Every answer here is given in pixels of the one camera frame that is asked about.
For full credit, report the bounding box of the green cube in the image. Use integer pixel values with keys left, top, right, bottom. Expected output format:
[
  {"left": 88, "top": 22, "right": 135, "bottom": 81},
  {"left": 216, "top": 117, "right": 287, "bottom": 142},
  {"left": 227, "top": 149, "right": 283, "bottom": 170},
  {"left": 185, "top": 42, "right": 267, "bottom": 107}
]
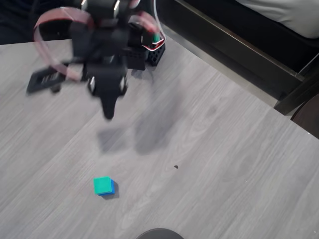
[{"left": 93, "top": 176, "right": 112, "bottom": 196}]

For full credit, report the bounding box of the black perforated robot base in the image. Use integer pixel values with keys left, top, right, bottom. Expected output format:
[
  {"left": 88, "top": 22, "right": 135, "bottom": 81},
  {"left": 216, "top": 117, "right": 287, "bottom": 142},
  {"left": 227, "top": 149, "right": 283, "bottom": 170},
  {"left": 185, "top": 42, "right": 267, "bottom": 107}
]
[{"left": 124, "top": 41, "right": 167, "bottom": 71}]

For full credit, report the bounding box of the blue cube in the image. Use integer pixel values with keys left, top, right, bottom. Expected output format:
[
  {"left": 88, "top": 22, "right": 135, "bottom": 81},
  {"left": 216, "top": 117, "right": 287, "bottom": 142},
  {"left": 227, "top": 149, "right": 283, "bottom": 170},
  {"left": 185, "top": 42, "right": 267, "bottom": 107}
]
[{"left": 98, "top": 179, "right": 116, "bottom": 198}]

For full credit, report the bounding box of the dark round stand base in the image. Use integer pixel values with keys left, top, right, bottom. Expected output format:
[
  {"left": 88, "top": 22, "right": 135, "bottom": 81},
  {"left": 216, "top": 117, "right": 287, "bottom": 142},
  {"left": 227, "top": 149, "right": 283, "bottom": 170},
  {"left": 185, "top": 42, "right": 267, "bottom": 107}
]
[{"left": 136, "top": 228, "right": 185, "bottom": 239}]

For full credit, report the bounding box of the white mattress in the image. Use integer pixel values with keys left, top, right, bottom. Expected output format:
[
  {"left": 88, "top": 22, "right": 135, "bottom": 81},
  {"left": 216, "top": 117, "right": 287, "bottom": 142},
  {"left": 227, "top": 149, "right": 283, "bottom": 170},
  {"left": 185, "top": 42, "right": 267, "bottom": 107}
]
[{"left": 235, "top": 0, "right": 319, "bottom": 39}]

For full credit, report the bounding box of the dark round furniture piece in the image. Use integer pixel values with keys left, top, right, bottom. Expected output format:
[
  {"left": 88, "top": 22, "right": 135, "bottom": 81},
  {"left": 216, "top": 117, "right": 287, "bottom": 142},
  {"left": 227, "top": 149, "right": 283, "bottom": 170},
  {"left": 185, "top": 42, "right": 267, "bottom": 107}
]
[{"left": 290, "top": 96, "right": 319, "bottom": 140}]

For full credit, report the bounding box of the black wrist camera mount frame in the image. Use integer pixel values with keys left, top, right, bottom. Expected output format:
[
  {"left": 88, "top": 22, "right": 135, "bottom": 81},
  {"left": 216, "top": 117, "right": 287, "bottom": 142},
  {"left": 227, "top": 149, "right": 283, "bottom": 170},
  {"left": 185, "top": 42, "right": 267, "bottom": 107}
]
[{"left": 26, "top": 65, "right": 88, "bottom": 97}]

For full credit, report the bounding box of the red white gripper servo cable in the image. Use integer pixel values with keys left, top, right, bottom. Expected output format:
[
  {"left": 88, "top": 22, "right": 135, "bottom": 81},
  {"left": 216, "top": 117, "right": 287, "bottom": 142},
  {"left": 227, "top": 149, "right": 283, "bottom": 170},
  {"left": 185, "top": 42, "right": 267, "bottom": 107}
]
[{"left": 33, "top": 6, "right": 95, "bottom": 82}]

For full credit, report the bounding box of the red white arm servo cable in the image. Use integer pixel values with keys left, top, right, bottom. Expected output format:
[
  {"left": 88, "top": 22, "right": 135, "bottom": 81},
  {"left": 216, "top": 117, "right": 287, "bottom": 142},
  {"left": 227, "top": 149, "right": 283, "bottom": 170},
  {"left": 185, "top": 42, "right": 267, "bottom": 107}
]
[{"left": 129, "top": 0, "right": 167, "bottom": 50}]

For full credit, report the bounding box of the dark wooden bed frame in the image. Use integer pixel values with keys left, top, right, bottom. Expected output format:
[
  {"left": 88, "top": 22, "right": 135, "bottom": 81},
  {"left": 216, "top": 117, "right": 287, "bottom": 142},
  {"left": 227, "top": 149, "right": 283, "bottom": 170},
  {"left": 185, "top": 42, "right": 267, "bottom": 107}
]
[{"left": 157, "top": 0, "right": 319, "bottom": 117}]

